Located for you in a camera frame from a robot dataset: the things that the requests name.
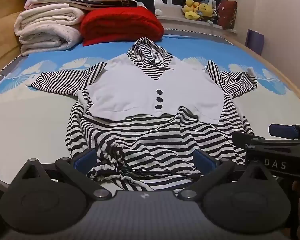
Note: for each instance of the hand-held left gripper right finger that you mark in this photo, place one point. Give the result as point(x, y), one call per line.
point(205, 160)

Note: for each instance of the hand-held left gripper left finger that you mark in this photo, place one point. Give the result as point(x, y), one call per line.
point(86, 160)

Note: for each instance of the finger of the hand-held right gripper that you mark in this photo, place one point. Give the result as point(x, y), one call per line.
point(245, 138)
point(282, 130)

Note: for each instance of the black white striped hooded garment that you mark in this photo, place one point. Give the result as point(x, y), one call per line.
point(140, 87)

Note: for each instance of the purple bag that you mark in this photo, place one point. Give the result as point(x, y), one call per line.
point(255, 41)

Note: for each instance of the red cushion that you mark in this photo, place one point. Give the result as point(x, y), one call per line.
point(227, 13)

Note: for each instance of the yellow round plush toy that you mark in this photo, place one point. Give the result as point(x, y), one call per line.
point(206, 10)

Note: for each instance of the cream folded blanket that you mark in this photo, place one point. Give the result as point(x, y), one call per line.
point(45, 30)

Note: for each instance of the red folded blanket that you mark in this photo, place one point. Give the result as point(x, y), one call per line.
point(120, 25)

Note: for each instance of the yellow duck plush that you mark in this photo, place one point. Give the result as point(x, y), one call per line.
point(191, 8)

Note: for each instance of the window sill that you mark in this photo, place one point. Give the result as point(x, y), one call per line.
point(172, 17)

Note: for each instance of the dark patterned folded cloth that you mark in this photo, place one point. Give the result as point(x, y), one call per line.
point(102, 5)

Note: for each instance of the white plush toy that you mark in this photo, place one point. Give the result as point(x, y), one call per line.
point(158, 6)

